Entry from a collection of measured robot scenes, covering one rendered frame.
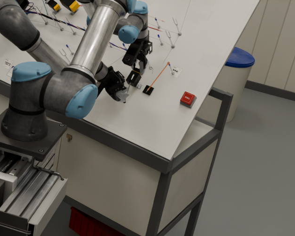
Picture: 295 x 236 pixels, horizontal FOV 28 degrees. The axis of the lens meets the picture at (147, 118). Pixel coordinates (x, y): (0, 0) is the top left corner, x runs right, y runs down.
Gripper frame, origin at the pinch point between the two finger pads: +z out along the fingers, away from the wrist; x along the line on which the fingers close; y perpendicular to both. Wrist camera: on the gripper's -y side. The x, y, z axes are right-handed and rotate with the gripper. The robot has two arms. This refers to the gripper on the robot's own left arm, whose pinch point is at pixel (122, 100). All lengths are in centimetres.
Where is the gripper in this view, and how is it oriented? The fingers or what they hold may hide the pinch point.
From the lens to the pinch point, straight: 264.2
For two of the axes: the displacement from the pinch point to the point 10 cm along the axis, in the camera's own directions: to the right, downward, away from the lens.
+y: 8.5, -4.3, -3.0
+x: -1.5, -7.5, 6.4
